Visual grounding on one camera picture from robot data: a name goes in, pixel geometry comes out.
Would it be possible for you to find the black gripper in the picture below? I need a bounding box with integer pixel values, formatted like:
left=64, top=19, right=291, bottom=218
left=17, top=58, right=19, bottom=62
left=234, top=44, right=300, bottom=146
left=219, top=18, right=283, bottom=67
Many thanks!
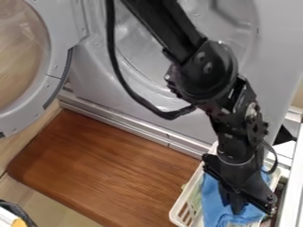
left=201, top=153, right=280, bottom=215

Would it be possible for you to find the blue cloth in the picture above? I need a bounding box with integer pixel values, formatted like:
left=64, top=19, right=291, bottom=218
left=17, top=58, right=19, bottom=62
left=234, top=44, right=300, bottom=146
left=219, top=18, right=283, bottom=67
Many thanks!
left=199, top=171, right=275, bottom=227

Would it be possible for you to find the white basket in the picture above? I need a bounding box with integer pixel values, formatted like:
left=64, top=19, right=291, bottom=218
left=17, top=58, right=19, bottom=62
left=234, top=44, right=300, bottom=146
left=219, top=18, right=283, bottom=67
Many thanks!
left=167, top=141, right=284, bottom=227

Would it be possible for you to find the washing machine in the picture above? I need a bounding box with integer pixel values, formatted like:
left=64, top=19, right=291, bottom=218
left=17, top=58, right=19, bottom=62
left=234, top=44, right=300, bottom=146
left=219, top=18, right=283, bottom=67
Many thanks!
left=0, top=0, right=303, bottom=160

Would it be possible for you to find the black cable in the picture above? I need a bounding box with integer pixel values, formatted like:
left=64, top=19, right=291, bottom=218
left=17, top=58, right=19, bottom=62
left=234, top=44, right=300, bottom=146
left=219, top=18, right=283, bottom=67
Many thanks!
left=104, top=0, right=198, bottom=121

